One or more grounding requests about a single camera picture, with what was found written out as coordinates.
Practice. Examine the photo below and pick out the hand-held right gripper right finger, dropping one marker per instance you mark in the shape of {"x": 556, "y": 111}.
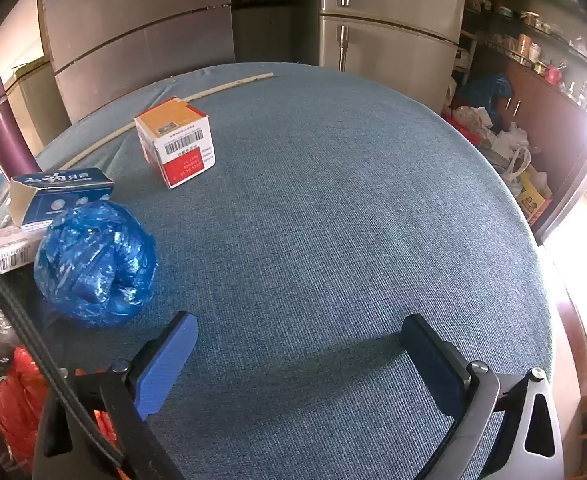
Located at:
{"x": 431, "y": 360}

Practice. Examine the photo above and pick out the yellow packet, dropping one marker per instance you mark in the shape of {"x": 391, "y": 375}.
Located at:
{"x": 531, "y": 196}

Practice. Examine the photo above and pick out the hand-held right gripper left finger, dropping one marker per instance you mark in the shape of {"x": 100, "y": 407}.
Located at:
{"x": 166, "y": 365}

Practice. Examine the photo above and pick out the purple thermos bottle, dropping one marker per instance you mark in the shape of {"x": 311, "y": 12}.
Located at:
{"x": 3, "y": 130}

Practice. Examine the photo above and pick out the dark blue carton box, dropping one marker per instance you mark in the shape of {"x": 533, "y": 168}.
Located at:
{"x": 58, "y": 200}

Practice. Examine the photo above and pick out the long white plastic tube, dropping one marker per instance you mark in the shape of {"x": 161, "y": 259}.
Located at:
{"x": 223, "y": 86}

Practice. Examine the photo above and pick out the blue tablecloth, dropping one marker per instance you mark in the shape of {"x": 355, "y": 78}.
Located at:
{"x": 323, "y": 210}

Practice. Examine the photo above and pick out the long white carton box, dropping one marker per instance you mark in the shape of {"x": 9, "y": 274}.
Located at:
{"x": 8, "y": 250}

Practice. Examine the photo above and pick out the blue plastic bag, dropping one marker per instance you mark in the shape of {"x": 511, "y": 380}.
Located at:
{"x": 93, "y": 265}

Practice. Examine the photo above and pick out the grey cabinet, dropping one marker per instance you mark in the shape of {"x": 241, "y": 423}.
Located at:
{"x": 138, "y": 35}

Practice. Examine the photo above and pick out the red plastic bag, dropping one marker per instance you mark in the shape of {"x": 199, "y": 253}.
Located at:
{"x": 18, "y": 405}

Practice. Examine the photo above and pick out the blue woven bag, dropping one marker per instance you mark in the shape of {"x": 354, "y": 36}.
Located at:
{"x": 483, "y": 92}

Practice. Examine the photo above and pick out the silver refrigerator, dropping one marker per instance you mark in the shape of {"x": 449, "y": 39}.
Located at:
{"x": 388, "y": 45}

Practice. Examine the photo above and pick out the orange and white carton box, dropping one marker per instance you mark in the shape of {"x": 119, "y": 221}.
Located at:
{"x": 178, "y": 145}

